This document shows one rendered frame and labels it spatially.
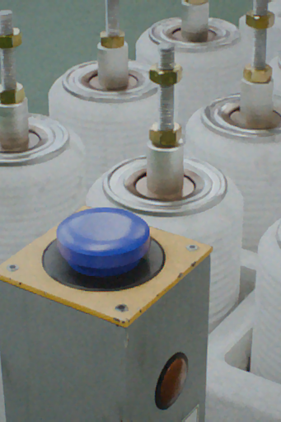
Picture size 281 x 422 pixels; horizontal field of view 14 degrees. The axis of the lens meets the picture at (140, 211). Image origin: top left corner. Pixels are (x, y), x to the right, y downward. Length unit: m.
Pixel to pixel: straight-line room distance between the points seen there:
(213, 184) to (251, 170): 0.06
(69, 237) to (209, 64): 0.43
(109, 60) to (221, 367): 0.27
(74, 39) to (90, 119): 0.84
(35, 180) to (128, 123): 0.11
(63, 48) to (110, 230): 1.13
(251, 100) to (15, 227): 0.18
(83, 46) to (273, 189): 0.89
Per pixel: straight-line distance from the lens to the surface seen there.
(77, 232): 0.47
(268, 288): 0.62
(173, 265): 0.48
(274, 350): 0.63
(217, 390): 0.63
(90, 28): 1.67
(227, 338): 0.66
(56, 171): 0.71
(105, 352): 0.46
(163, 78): 0.64
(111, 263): 0.46
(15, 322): 0.48
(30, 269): 0.48
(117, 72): 0.81
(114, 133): 0.79
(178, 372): 0.49
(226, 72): 0.88
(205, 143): 0.74
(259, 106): 0.75
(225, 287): 0.68
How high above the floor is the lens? 0.57
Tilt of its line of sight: 29 degrees down
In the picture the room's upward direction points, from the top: straight up
